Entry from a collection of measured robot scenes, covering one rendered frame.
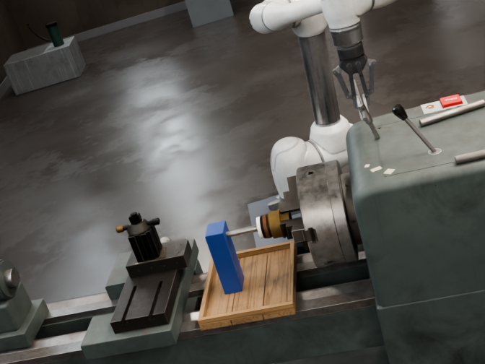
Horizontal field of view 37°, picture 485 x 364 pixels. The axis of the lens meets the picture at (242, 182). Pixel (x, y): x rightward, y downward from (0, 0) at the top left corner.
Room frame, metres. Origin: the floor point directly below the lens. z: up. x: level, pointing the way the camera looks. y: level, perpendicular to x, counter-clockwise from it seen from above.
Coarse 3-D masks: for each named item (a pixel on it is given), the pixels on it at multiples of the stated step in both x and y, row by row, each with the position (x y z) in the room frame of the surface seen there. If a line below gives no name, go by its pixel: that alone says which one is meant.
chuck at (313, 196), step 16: (304, 176) 1.92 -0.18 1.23; (320, 176) 1.89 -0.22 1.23; (304, 192) 1.86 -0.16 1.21; (320, 192) 1.84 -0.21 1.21; (304, 208) 1.83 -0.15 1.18; (320, 208) 1.81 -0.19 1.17; (304, 224) 1.81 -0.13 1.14; (320, 224) 1.80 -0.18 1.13; (320, 240) 1.79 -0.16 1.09; (336, 240) 1.78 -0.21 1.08; (320, 256) 1.80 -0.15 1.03; (336, 256) 1.80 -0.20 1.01
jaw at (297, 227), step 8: (280, 224) 1.91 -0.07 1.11; (288, 224) 1.89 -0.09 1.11; (296, 224) 1.88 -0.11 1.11; (288, 232) 1.87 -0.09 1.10; (296, 232) 1.83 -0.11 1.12; (304, 232) 1.82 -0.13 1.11; (312, 232) 1.80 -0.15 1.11; (296, 240) 1.82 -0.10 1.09; (304, 240) 1.82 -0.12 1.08; (312, 240) 1.80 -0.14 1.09
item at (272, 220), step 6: (276, 210) 1.98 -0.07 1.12; (264, 216) 1.97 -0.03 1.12; (270, 216) 1.96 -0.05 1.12; (276, 216) 1.95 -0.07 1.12; (282, 216) 1.96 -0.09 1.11; (288, 216) 1.95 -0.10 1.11; (264, 222) 1.95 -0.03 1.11; (270, 222) 1.94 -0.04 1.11; (276, 222) 1.94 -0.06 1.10; (264, 228) 1.94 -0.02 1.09; (270, 228) 1.94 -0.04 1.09; (276, 228) 1.93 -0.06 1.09; (264, 234) 1.94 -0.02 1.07; (270, 234) 1.94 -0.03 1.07; (276, 234) 1.93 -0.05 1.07
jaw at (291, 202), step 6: (288, 180) 2.02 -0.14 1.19; (294, 180) 2.01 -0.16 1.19; (294, 186) 2.00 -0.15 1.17; (288, 192) 2.00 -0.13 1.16; (294, 192) 1.99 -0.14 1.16; (288, 198) 1.99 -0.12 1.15; (294, 198) 1.98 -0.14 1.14; (282, 204) 1.98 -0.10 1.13; (288, 204) 1.98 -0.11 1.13; (294, 204) 1.97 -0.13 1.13; (282, 210) 1.97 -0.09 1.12; (288, 210) 1.97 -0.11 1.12; (294, 210) 1.98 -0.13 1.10
